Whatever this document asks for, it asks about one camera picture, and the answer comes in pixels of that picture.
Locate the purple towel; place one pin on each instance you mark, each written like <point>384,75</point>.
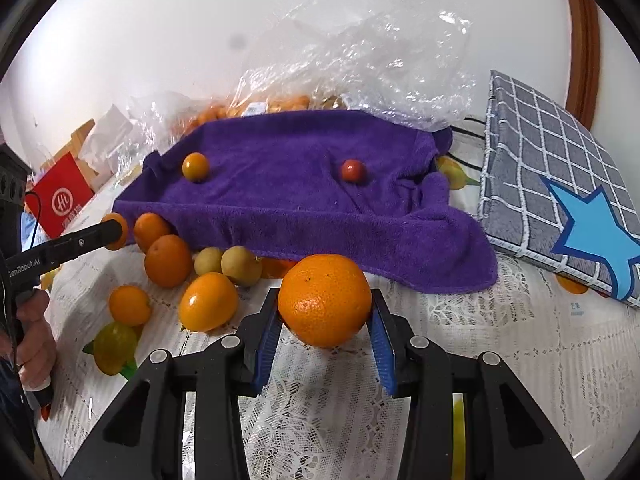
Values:
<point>300,200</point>

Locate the brown cardboard box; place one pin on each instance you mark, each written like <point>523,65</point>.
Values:
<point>80,135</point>

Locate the grey checked board, blue star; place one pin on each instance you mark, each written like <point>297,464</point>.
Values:
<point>545,160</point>

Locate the pale yellow longan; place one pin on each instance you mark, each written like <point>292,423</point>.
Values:
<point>207,261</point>
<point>241,265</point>

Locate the white lace tablecloth, fruit print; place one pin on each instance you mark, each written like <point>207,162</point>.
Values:
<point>500,360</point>

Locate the brown wooden door frame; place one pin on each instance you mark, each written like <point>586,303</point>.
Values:
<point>582,50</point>

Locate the orange mandarin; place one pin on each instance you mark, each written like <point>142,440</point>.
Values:
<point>207,302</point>
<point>150,230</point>
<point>115,218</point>
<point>129,305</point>
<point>168,260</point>

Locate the white plastic bag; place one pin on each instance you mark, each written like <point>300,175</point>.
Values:
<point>107,130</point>

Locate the clear plastic bag of oranges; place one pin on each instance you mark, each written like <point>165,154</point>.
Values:
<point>215,112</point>

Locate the large crumpled clear plastic bag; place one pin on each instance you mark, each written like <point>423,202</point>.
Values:
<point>380,60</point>

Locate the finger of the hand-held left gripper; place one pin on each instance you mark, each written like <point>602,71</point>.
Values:
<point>85,240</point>

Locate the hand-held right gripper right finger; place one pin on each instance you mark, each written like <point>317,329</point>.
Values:
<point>382,350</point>

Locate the small clear plastic bag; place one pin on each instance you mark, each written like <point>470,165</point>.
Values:
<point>145,120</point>

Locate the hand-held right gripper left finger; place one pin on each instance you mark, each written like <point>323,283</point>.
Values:
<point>265,345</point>

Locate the red cherry tomato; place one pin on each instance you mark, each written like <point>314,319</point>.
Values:
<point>353,170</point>

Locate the person's left hand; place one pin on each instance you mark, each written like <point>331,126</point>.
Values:
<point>37,345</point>

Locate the small yellow-orange kumquat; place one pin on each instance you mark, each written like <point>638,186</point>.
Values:
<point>195,166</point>

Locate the large orange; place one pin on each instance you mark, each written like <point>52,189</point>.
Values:
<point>325,300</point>

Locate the red box with white logo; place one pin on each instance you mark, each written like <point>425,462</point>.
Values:
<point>65,185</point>

